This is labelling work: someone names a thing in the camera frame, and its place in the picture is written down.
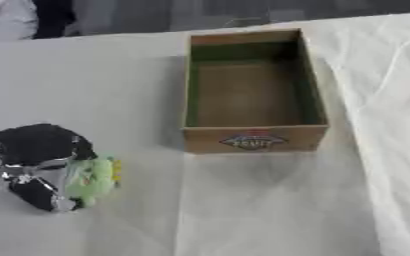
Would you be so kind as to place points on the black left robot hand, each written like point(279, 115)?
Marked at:
point(36, 143)

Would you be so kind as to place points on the light green soft toy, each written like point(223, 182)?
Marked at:
point(90, 180)

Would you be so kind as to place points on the tan cardboard box green inside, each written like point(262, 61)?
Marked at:
point(250, 100)

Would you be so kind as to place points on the person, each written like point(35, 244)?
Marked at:
point(7, 20)

